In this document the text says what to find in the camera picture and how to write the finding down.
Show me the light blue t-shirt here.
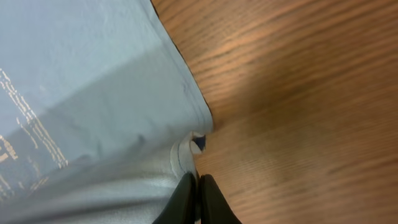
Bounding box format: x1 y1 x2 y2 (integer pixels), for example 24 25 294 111
1 0 213 223

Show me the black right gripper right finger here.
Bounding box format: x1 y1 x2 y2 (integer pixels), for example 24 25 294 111
199 174 242 224

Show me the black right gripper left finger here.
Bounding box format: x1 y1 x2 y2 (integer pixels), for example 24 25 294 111
153 173 197 224

